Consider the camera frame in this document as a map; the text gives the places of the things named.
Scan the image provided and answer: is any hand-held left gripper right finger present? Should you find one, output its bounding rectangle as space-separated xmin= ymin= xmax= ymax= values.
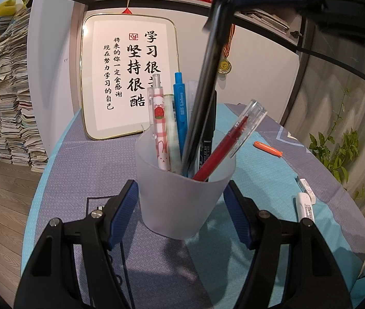
xmin=223 ymin=179 xmax=352 ymax=309

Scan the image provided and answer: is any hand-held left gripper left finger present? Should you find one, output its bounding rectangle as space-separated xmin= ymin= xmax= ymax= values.
xmin=13 ymin=178 xmax=138 ymax=309

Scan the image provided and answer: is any frosted translucent pen cup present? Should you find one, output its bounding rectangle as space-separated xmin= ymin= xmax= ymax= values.
xmin=135 ymin=129 xmax=236 ymax=240

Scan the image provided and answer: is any black marker pen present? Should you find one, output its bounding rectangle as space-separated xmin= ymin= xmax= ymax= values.
xmin=195 ymin=90 xmax=218 ymax=181

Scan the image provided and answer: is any red pen with clear cap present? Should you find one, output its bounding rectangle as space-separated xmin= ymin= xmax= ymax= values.
xmin=192 ymin=100 xmax=268 ymax=181

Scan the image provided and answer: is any slim black pen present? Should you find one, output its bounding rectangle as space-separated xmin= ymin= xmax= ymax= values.
xmin=180 ymin=0 xmax=231 ymax=177

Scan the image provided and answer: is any stack of loose papers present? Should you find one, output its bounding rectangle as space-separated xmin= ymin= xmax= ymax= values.
xmin=237 ymin=9 xmax=289 ymax=33

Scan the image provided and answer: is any blue and grey tablecloth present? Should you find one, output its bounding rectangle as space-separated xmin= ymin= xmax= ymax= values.
xmin=20 ymin=103 xmax=365 ymax=309

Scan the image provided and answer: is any black framed glass door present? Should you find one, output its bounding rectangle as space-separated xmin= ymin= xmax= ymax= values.
xmin=297 ymin=16 xmax=365 ymax=89

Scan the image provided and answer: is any white correction tape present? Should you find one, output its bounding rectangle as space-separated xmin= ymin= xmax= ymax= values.
xmin=294 ymin=192 xmax=315 ymax=224

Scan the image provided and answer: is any orange marker pen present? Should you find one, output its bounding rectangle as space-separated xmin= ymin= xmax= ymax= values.
xmin=254 ymin=141 xmax=283 ymax=158

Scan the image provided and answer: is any gold medal with striped ribbon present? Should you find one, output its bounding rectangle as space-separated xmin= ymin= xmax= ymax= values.
xmin=218 ymin=23 xmax=236 ymax=74

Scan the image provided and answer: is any pink bunny print pen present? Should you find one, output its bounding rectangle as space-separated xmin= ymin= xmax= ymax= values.
xmin=147 ymin=73 xmax=172 ymax=172

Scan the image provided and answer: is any green checked pen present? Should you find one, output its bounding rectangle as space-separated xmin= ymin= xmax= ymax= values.
xmin=164 ymin=94 xmax=183 ymax=173

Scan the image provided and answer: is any gold framed calligraphy sign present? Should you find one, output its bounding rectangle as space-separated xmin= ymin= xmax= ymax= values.
xmin=80 ymin=13 xmax=180 ymax=140

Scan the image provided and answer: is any green potted plant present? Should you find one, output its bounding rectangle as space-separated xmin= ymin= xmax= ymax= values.
xmin=308 ymin=87 xmax=365 ymax=205

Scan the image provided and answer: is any tall pile of worn books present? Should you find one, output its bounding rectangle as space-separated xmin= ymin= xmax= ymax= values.
xmin=0 ymin=5 xmax=49 ymax=173

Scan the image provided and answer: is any yellow plush toy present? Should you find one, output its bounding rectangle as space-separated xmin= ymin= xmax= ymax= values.
xmin=0 ymin=0 xmax=33 ymax=23

